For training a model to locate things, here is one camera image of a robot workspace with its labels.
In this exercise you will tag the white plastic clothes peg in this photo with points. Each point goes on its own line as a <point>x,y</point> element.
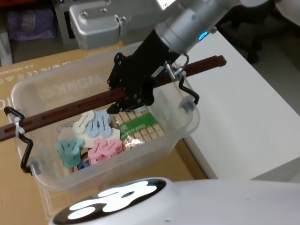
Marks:
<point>82,122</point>

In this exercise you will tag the white robot body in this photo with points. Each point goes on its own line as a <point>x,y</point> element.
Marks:
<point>211,204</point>

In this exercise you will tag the clear plastic bin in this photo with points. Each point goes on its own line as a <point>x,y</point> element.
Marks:
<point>47,173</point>

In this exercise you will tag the small blue plastic spool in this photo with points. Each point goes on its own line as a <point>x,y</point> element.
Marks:
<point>84,166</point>

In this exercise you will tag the pink plastic clothes pegs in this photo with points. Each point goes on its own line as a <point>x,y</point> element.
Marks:
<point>104,150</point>

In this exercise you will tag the blue plastic clothes pegs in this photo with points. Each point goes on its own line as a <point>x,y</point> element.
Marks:
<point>98,125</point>

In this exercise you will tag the white zip tie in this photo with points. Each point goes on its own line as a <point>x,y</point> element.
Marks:
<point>18,130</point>

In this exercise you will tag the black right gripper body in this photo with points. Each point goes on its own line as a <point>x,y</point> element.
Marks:
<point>145,61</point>

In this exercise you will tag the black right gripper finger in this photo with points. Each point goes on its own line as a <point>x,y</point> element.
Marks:
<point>116,75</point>
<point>140,97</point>

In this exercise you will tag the teal plastic clothes pegs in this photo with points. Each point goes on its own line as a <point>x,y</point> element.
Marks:
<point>69,151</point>

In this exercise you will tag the black office chair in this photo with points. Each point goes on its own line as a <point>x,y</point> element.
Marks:
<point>253,25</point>

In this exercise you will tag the pack of wooden pegs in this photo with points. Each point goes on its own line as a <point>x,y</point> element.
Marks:
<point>138,127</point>

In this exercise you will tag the white table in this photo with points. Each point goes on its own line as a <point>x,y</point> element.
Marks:
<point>246,112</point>

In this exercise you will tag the purple cloth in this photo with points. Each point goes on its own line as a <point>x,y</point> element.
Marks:
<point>31,25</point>

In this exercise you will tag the brown slotted rod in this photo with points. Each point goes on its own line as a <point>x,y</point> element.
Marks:
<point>58,114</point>

